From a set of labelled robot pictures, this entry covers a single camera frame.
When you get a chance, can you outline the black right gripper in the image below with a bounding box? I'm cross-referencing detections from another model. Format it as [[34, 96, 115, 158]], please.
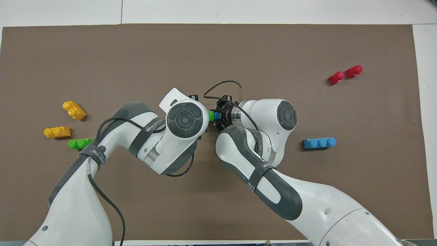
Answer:
[[210, 95, 241, 134]]

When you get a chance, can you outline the brown table mat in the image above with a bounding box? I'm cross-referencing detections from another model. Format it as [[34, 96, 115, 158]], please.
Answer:
[[0, 23, 435, 241]]

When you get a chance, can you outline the yellow two-stud toy brick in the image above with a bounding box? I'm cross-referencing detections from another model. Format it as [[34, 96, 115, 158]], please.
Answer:
[[62, 100, 87, 121], [44, 126, 71, 138]]

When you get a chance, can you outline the red one-stud toy brick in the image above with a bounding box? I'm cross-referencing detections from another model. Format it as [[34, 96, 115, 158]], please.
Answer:
[[345, 65, 363, 79], [328, 71, 345, 86]]

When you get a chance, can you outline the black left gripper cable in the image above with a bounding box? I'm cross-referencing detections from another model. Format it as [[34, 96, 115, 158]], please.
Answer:
[[87, 118, 195, 246]]

